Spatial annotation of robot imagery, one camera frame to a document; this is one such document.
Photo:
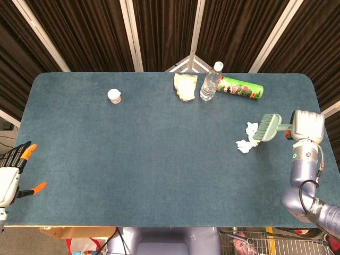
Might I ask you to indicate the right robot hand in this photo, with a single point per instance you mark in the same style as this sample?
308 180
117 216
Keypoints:
308 127

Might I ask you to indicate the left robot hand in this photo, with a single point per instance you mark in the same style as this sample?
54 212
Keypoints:
8 183

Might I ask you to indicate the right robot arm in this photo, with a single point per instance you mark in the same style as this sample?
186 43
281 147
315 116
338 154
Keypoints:
302 170

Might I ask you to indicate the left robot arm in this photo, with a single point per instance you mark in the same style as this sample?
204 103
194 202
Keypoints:
2 217

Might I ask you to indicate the green chips can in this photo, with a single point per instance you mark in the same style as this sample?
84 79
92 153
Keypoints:
241 89

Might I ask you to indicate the brown cardboard box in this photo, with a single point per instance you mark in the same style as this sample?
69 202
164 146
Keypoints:
69 232

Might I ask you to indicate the red and white plastic bag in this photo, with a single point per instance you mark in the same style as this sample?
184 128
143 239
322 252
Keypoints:
85 245

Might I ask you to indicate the blue felt table cover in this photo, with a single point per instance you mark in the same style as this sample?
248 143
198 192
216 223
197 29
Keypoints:
106 159

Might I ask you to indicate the clear plastic water bottle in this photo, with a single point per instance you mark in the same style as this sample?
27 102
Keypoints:
208 85

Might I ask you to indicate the plastic wrapped bread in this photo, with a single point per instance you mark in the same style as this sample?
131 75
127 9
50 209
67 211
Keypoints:
186 87

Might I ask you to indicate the red snack package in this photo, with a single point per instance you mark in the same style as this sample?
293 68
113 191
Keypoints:
239 244

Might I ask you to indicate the small white jar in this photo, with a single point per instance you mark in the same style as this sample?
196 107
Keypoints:
114 95

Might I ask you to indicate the grey-blue robot torso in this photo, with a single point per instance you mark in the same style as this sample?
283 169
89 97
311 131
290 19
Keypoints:
164 241

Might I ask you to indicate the white partition post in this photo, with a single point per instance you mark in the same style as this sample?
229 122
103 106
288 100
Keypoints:
9 118
197 26
131 34
41 34
276 34
330 109

